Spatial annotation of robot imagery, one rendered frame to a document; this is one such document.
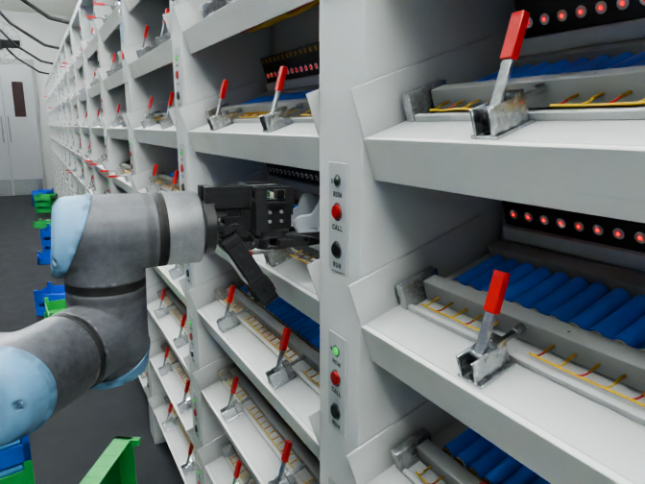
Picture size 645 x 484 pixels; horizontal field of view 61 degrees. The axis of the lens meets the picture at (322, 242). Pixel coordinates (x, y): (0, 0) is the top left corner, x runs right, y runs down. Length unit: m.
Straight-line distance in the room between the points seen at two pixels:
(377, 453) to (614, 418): 0.31
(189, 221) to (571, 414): 0.44
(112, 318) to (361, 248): 0.29
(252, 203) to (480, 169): 0.34
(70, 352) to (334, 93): 0.38
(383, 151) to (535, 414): 0.26
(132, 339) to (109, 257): 0.10
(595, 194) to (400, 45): 0.28
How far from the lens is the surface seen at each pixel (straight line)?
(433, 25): 0.61
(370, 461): 0.68
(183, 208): 0.65
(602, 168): 0.36
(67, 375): 0.59
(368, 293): 0.58
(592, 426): 0.43
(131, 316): 0.67
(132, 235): 0.64
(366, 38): 0.56
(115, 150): 2.59
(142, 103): 1.90
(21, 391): 0.56
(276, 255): 0.82
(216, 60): 1.23
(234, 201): 0.69
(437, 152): 0.47
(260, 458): 1.08
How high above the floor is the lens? 1.15
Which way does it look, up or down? 12 degrees down
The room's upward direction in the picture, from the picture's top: straight up
